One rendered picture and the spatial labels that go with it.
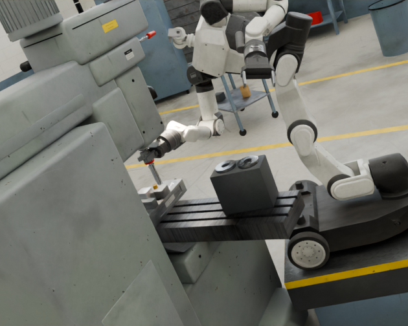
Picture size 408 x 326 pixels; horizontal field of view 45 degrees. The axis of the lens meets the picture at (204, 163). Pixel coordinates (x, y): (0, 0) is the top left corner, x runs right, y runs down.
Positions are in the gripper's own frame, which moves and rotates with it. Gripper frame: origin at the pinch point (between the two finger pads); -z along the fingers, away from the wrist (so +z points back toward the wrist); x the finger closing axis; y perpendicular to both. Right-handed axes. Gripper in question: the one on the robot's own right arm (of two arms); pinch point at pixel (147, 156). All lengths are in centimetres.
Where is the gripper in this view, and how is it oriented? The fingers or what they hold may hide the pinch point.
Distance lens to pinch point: 219.2
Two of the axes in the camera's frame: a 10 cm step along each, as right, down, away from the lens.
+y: 3.6, 8.6, 3.7
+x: 7.0, 0.2, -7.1
